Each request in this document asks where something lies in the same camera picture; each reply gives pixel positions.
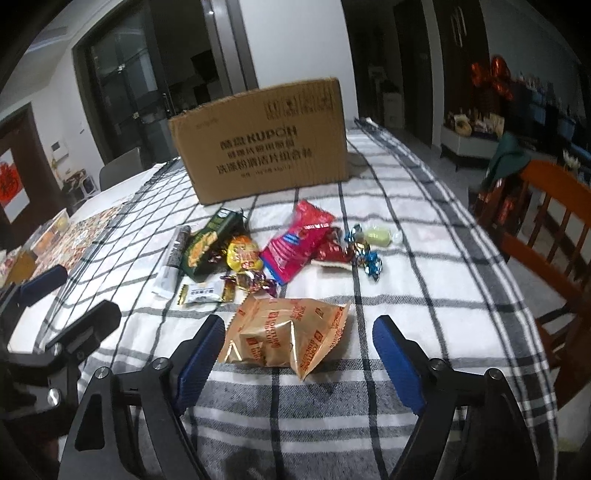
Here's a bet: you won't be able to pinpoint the tan fortune biscuits bag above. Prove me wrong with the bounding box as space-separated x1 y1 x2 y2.
217 295 351 380

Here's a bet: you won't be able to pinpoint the pale green candy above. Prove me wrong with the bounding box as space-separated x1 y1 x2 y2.
363 226 404 248

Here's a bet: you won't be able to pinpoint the floral patterned mat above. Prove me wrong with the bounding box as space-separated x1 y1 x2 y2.
1 205 121 287

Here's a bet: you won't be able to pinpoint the red fu door poster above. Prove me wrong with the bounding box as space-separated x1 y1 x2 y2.
0 149 30 223

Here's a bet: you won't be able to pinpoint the silver black stick packet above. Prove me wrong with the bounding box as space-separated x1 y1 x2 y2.
152 225 191 300

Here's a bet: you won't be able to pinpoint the white shelf rack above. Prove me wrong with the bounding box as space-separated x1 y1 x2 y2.
62 169 99 205

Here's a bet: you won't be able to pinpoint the white yellow small sachet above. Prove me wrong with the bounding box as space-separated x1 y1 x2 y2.
177 279 235 306

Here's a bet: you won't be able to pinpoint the green biscuit box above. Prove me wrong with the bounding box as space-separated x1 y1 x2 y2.
181 207 245 282

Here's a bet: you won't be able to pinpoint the grey dining chair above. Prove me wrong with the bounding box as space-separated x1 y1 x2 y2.
99 147 143 191

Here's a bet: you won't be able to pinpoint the blue foil candy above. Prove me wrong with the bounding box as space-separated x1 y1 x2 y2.
345 224 383 281

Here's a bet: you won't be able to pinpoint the yellow orange candy pack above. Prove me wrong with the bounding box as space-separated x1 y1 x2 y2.
226 235 263 272

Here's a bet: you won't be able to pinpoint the red-brown wooden chair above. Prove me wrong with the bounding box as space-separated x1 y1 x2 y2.
472 160 590 408

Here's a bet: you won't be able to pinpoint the dark red snack packet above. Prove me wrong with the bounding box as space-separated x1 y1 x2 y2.
311 227 353 271

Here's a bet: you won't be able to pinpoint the pink red snack bag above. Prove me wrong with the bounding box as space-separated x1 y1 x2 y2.
260 200 335 285

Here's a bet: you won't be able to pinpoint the dark glass sliding door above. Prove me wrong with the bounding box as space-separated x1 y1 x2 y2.
73 1 259 167

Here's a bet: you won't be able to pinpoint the dark green cloth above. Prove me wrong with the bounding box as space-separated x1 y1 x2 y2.
481 132 531 191

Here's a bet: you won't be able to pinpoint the white low tv cabinet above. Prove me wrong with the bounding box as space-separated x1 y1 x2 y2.
441 125 499 170

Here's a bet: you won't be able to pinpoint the brown cardboard box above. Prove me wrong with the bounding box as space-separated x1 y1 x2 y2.
168 78 349 205

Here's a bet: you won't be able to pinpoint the red balloons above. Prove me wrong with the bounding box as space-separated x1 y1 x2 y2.
470 55 515 101

